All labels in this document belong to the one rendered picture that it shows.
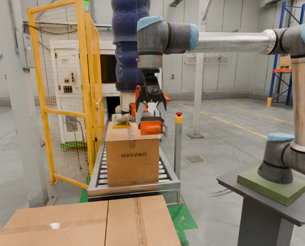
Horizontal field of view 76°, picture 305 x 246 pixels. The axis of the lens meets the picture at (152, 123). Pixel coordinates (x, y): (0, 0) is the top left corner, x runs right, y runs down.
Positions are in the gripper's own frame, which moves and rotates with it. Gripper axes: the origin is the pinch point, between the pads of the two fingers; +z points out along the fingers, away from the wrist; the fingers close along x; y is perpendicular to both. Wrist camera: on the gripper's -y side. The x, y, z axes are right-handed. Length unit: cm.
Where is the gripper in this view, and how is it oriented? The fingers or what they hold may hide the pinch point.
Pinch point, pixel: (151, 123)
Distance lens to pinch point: 74.5
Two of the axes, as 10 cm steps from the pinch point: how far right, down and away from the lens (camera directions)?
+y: -1.8, -2.4, 9.5
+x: -9.8, 0.5, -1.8
